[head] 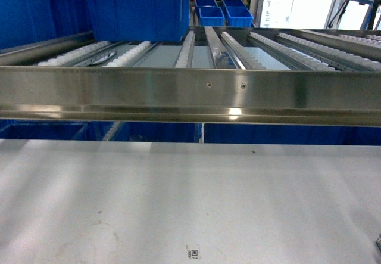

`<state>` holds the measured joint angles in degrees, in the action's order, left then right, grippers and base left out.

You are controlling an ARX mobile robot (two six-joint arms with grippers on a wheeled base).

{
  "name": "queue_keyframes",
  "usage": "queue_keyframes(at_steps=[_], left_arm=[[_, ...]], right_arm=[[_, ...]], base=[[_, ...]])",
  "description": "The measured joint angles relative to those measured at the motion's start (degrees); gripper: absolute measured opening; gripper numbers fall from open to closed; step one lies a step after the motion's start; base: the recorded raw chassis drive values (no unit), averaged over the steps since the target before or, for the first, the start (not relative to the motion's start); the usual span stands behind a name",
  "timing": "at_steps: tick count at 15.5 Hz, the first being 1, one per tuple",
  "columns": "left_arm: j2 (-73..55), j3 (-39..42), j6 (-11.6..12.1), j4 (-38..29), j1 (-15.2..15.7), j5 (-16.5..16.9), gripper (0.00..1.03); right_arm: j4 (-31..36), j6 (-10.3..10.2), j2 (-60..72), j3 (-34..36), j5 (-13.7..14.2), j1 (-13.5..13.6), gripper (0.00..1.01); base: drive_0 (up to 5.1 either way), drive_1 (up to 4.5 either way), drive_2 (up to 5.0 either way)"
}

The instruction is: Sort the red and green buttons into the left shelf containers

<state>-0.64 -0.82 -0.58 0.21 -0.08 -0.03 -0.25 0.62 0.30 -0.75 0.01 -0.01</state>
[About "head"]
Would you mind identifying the stainless steel shelf front beam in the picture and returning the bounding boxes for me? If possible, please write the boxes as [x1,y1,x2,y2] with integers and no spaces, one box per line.
[1,66,380,126]

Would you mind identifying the white roller track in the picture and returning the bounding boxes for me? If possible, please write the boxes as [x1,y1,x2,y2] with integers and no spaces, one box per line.
[37,39,111,67]
[221,32,266,70]
[174,30,196,69]
[104,41,151,67]

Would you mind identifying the small blue bin front left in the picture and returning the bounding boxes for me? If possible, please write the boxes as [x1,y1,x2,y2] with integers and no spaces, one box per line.
[197,7,225,27]

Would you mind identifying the small blue bin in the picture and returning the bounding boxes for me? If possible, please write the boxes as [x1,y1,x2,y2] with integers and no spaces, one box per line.
[194,0,218,7]
[225,7,254,27]
[197,7,225,27]
[221,0,246,7]

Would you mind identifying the small blue bin front right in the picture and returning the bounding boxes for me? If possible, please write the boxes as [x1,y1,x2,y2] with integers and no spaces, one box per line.
[225,7,254,27]

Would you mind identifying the small blue bin back left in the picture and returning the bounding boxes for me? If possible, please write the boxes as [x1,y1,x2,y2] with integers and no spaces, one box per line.
[194,0,218,7]

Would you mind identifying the small blue bin back right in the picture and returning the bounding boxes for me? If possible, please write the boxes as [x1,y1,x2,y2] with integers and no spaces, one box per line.
[221,0,246,7]

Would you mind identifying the large blue bin on rollers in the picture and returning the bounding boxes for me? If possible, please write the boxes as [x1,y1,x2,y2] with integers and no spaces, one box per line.
[86,0,190,42]

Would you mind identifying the QR code sticker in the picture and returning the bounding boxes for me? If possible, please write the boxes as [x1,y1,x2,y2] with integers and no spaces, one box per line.
[186,244,201,260]

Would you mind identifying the blue bin under table left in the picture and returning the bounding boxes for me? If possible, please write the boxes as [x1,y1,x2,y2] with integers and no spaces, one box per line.
[1,120,89,141]

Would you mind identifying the large blue bin far left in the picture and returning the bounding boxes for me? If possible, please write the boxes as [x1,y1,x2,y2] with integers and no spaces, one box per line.
[1,0,92,49]

